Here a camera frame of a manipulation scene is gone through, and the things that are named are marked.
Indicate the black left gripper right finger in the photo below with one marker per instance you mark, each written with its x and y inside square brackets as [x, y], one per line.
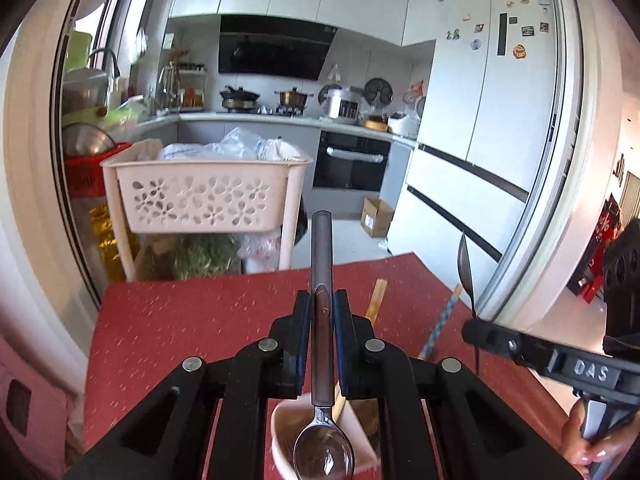
[437, 420]

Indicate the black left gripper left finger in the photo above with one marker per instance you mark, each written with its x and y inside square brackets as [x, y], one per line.
[207, 420]

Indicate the dark translucent plastic spoon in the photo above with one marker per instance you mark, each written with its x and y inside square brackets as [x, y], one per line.
[322, 450]

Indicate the blue patterned chopstick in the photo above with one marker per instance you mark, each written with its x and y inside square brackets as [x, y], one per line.
[442, 320]

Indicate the pink plastic stool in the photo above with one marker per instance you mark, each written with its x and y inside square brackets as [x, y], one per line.
[35, 413]

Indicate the plain wooden chopstick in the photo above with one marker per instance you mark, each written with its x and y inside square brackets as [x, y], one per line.
[371, 315]

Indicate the cardboard box on floor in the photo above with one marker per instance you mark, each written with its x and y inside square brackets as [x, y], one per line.
[376, 217]

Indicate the pink flower-cutout storage cart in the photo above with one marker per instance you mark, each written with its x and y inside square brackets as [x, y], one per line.
[199, 196]

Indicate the red plastic basket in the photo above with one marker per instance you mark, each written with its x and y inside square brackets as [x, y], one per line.
[84, 174]

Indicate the white double-door refrigerator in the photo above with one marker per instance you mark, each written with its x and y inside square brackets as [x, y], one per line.
[482, 135]

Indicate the black built-in oven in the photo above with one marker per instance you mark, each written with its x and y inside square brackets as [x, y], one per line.
[347, 162]

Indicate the black wok on stove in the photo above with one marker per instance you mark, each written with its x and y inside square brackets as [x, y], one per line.
[238, 100]

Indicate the brass pot with lid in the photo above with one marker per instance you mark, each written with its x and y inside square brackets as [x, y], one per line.
[293, 98]

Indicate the silver electric pressure cooker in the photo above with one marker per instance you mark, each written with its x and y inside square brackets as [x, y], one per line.
[340, 104]

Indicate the black range hood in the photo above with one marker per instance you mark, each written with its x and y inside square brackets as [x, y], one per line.
[272, 46]

